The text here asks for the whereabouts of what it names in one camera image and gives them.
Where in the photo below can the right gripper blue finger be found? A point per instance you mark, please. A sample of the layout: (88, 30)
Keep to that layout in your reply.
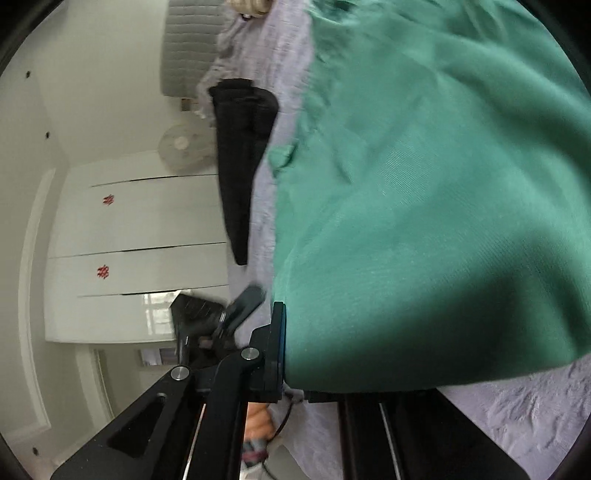
(264, 358)

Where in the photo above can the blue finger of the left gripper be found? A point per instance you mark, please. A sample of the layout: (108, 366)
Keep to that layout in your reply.
(240, 309)

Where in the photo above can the green work jacket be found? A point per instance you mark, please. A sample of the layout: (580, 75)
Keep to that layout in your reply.
(433, 207)

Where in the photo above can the person's left hand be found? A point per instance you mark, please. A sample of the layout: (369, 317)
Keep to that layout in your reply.
(259, 423)

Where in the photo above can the white wardrobe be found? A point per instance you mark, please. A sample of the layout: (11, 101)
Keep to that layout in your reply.
(128, 236)

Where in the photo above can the white standing fan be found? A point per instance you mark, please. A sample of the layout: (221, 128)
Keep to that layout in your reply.
(188, 148)

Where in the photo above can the black garment on bed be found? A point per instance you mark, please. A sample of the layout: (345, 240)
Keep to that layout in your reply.
(244, 118)

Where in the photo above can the grey padded headboard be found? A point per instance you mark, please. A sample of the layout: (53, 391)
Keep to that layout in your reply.
(189, 45)

